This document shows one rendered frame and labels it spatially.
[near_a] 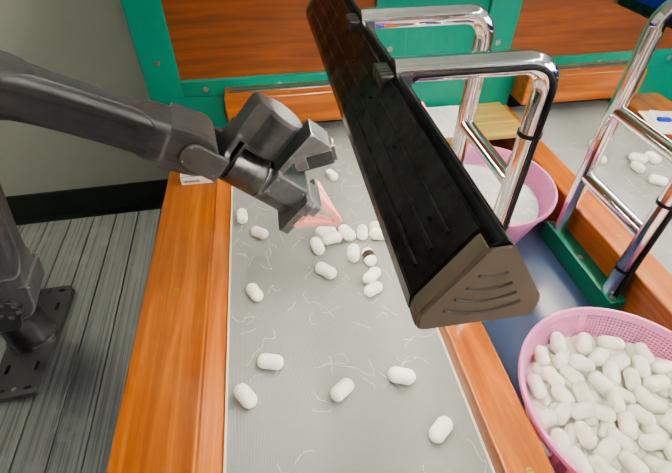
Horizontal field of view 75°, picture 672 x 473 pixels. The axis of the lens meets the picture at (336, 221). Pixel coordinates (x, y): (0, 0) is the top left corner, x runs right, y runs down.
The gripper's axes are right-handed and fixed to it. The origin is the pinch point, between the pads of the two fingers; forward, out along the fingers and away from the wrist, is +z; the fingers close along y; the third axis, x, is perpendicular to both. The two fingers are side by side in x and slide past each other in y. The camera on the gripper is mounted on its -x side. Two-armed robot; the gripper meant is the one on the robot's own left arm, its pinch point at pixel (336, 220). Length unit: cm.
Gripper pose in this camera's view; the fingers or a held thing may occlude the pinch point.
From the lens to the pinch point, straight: 69.0
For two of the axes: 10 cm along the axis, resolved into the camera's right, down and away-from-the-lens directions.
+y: -1.6, -6.6, 7.4
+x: -6.6, 6.3, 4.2
